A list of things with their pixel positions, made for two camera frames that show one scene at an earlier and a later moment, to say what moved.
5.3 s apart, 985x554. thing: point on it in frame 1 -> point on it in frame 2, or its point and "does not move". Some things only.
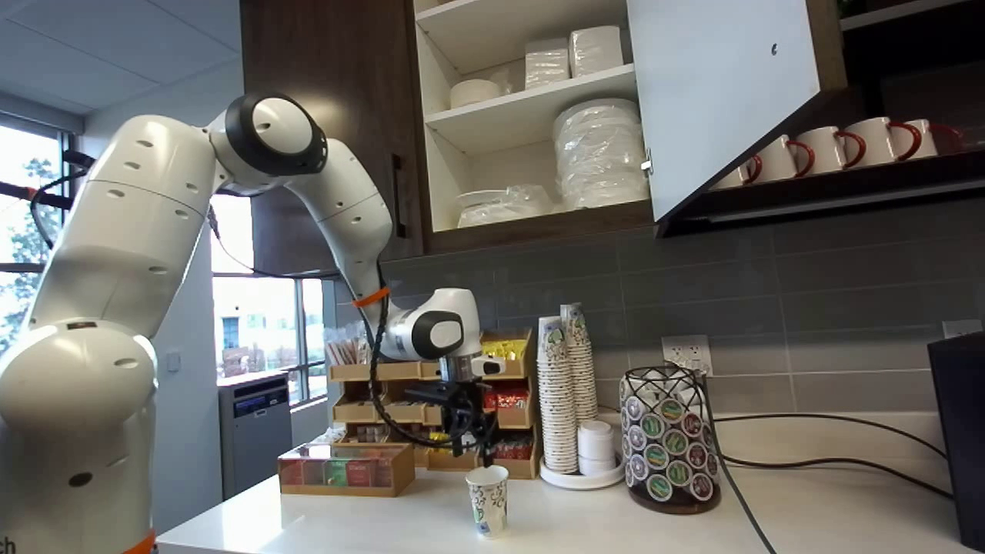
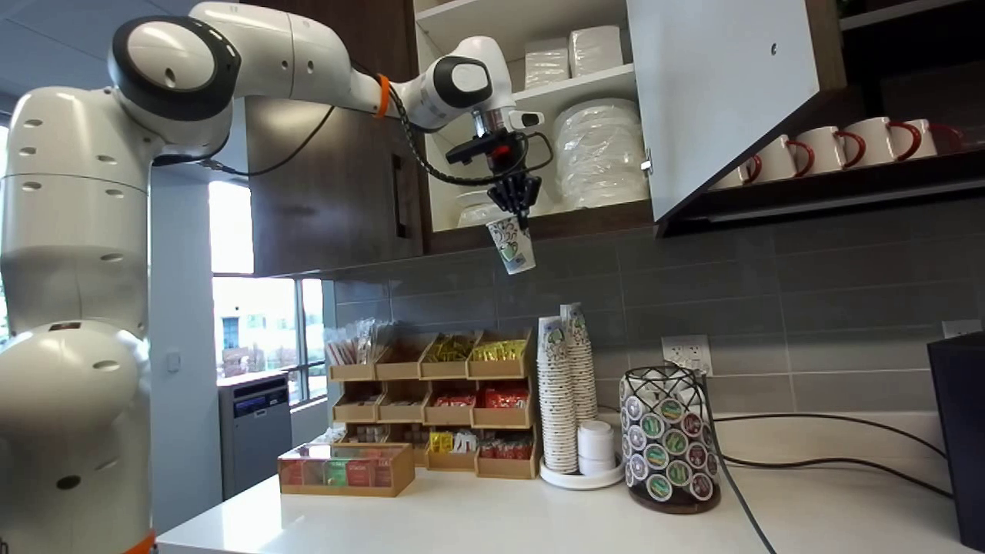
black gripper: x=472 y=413 -> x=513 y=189
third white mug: x=822 y=149 does not move
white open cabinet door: x=716 y=78 does not move
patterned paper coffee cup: x=487 y=495 -> x=513 y=246
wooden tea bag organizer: x=399 y=402 does not move
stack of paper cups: x=566 y=383 does not move
